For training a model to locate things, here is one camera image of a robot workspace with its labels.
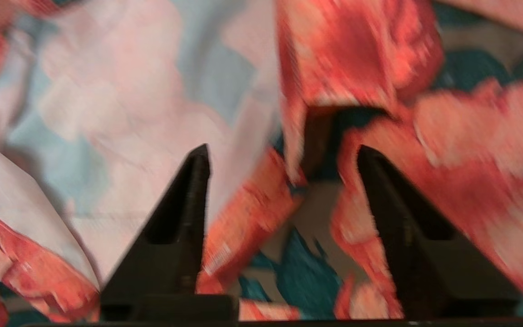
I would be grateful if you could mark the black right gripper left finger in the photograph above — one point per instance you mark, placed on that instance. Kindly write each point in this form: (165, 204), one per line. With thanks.
(170, 263)

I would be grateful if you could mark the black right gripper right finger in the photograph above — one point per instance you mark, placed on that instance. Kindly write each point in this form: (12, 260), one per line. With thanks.
(425, 277)

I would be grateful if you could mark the orange floral short-sleeve shirt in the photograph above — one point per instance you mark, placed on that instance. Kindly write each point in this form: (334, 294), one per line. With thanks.
(357, 54)

